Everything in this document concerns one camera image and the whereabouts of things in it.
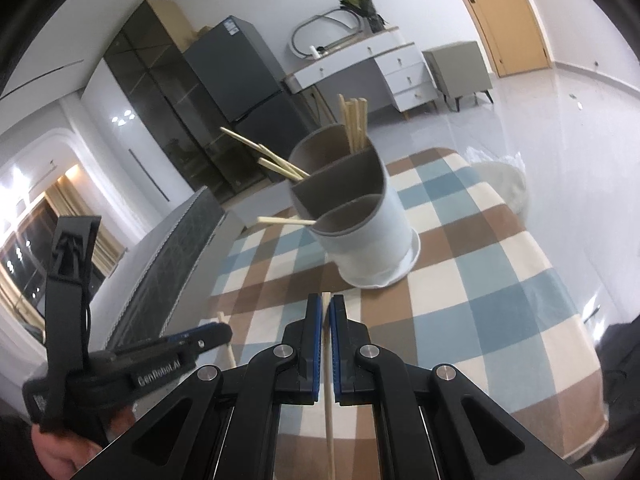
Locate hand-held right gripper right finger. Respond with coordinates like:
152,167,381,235
327,294,583,480

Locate dark grey fridge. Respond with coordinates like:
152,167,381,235
182,15,321,133

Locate wooden door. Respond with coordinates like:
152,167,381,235
440,0,553,78

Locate white wardrobe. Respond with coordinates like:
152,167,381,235
80,57,201,241

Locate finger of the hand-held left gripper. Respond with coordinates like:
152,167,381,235
167,322,233,356

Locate potted plant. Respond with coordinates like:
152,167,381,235
339,0,387,33

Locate grey quilted mattress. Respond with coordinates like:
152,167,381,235
102,185,226,361

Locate white vanity desk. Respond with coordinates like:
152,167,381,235
284,27,438,123

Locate white utensil holder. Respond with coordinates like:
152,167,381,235
289,125,422,289

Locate person's left forearm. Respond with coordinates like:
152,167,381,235
0,412,56,480

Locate dark window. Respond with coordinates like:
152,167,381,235
0,195,66,321

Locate grey nightstand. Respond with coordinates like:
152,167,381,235
422,40,496,111

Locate oval mirror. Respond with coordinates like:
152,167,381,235
289,7,368,61

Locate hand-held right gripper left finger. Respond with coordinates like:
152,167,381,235
70,294,323,480

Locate dark glass cabinet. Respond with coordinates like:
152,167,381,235
102,0,271,203

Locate person's left hand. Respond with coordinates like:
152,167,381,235
31,400,138,480

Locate grey bed frame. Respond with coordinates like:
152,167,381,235
165,210,251,331

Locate beige curtain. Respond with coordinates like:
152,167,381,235
45,177,123,281

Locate white plastic bag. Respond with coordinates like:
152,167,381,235
465,152,530,221

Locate checked tablecloth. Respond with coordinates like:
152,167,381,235
200,147,608,461

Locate dark cloth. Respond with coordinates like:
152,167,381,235
597,316,640,461

